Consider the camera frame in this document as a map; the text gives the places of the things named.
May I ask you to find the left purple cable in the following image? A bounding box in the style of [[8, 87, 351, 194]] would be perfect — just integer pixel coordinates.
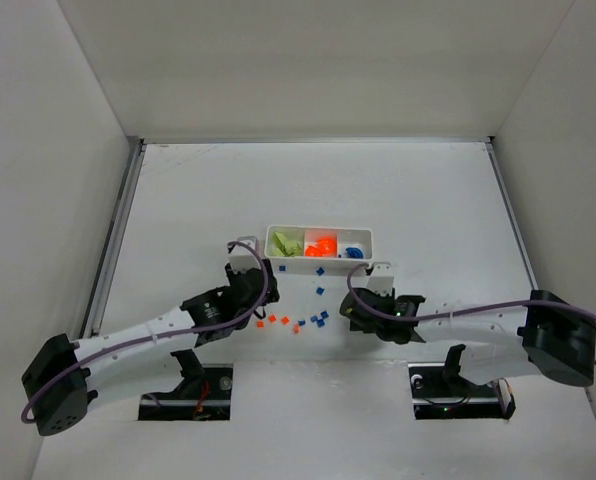
[[20, 241, 270, 425]]

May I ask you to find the white sorting tray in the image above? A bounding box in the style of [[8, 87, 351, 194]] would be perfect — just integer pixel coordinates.
[[264, 225, 374, 276]]

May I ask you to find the orange dish lego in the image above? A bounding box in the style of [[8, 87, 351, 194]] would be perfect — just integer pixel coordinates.
[[316, 237, 337, 255], [305, 245, 324, 257]]

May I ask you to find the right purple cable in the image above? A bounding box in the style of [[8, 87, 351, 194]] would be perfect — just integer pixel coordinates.
[[346, 264, 596, 365]]

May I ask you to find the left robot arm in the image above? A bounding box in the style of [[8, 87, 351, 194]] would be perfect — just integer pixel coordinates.
[[21, 260, 280, 437]]

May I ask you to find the light green lego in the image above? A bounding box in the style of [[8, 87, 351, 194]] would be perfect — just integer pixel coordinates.
[[272, 232, 287, 251]]

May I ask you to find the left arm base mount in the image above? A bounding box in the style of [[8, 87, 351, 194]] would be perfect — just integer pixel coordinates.
[[138, 350, 234, 422]]

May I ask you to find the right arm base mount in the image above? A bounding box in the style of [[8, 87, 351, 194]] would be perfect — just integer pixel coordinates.
[[408, 344, 516, 421]]

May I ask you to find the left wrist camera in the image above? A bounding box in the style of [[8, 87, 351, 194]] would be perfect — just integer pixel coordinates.
[[227, 236, 259, 273]]

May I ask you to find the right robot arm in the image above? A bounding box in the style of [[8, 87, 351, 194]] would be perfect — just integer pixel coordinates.
[[339, 288, 596, 387]]

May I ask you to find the purple cable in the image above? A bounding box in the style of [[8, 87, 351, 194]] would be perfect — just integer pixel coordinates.
[[20, 241, 270, 425], [346, 264, 596, 365]]

